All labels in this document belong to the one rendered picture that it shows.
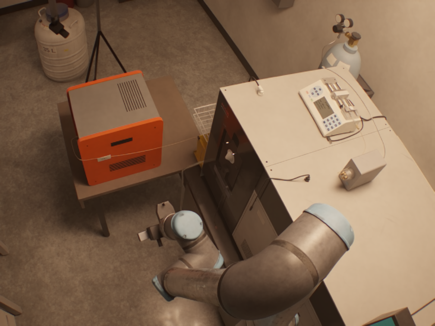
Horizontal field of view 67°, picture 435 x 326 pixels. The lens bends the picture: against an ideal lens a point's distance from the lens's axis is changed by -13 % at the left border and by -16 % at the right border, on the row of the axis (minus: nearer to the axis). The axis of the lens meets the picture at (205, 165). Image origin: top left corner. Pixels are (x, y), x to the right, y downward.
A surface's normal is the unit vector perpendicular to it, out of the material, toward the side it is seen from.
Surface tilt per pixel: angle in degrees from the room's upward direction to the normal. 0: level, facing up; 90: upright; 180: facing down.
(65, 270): 0
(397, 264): 0
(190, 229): 20
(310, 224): 35
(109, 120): 0
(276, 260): 30
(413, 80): 90
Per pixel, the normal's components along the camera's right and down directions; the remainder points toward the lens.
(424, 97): -0.92, 0.26
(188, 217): 0.34, -0.27
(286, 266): -0.16, -0.40
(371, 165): 0.12, -0.53
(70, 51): 0.59, 0.72
